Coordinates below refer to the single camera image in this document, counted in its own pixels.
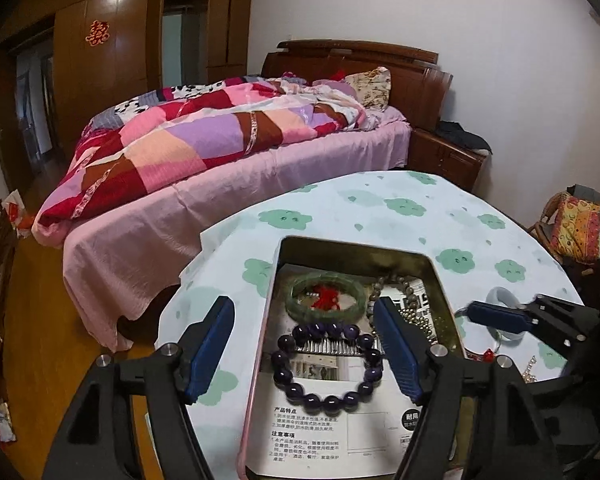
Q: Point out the wooden bed with pink sheet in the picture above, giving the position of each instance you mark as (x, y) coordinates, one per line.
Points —
(280, 180)

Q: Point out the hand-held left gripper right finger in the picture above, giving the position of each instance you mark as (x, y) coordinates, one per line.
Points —
(400, 355)

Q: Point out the red paper decoration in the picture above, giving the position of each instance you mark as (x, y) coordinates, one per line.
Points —
(96, 33)

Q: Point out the patchwork quilt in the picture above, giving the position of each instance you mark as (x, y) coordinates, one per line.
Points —
(180, 145)

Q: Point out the green jade bangle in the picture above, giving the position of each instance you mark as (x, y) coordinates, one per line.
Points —
(295, 302)

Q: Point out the metal stretch watch band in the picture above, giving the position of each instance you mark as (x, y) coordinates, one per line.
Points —
(330, 347)

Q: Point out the wooden wardrobe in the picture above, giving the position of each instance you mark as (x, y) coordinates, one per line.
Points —
(120, 85)

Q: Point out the printed paper sheet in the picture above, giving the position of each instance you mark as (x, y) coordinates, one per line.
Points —
(330, 440)

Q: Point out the white jade bangle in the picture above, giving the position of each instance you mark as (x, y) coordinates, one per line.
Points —
(497, 292)

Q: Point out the wooden chair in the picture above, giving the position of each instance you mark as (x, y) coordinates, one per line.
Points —
(542, 225)

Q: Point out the orange patterned cushion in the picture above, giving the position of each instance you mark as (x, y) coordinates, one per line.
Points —
(580, 225)

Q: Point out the white and red plastic bag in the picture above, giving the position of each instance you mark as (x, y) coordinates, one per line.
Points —
(14, 212)

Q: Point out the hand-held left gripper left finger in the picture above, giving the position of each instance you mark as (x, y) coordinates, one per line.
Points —
(207, 355)

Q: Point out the rectangular metal tin box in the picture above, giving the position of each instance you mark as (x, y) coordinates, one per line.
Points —
(355, 247)

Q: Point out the wooden nightstand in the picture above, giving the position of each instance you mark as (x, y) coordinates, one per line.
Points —
(445, 160)

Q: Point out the floral pillow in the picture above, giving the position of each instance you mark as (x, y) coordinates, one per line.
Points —
(370, 85)

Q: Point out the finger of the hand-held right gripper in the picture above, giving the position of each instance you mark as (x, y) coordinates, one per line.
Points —
(497, 317)

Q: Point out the dark clothes pile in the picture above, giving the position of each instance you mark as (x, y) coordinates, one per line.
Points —
(462, 137)

